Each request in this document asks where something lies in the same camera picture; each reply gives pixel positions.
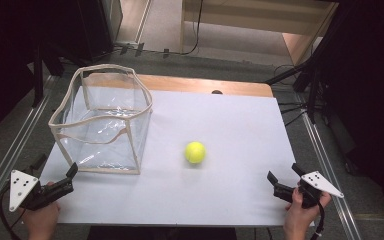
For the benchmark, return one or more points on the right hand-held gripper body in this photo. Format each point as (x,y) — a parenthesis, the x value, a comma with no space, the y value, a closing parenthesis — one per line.
(316,182)

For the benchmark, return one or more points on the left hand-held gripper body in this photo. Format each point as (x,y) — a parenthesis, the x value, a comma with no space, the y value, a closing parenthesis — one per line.
(20,186)

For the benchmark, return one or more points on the person's left hand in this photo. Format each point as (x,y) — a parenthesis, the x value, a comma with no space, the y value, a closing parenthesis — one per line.
(41,220)

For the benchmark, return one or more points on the person's right hand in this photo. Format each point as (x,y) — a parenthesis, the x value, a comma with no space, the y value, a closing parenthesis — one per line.
(296,220)

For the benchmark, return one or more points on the white table sheet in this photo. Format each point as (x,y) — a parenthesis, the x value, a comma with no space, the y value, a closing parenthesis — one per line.
(233,140)

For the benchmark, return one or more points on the clear plastic box beige trim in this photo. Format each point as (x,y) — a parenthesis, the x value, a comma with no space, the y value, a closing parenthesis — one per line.
(104,124)

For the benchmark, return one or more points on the yellow tennis ball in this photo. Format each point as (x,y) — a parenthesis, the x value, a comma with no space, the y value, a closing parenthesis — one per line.
(195,152)

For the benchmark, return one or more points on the black metal stand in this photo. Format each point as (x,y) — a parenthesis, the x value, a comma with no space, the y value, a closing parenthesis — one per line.
(310,66)
(39,73)

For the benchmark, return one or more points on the dark curtain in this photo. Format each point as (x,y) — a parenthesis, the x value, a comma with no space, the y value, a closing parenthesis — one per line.
(3,60)
(373,100)

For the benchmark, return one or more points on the small dark knob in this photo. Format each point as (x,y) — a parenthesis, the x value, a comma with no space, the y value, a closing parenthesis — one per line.
(217,92)

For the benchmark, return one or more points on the person's dark clothing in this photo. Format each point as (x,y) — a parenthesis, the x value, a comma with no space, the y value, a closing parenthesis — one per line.
(161,234)

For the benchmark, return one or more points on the wooden table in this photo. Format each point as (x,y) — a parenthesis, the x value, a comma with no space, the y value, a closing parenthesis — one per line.
(196,85)

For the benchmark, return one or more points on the dark cabinet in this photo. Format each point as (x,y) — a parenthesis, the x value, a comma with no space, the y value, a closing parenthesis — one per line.
(95,26)

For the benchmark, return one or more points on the light wooden furniture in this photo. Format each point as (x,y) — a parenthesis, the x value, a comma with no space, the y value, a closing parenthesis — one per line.
(246,15)

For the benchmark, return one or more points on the metal floor rail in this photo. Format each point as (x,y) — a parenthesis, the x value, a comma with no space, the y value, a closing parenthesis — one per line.
(10,156)
(333,180)

